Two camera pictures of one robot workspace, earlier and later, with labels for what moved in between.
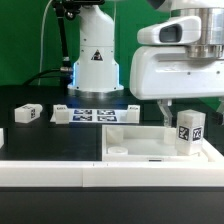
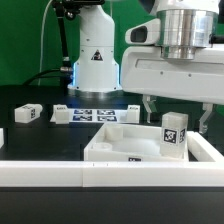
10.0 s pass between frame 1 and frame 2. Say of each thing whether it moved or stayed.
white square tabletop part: moved
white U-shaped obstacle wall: stayed
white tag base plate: stayed
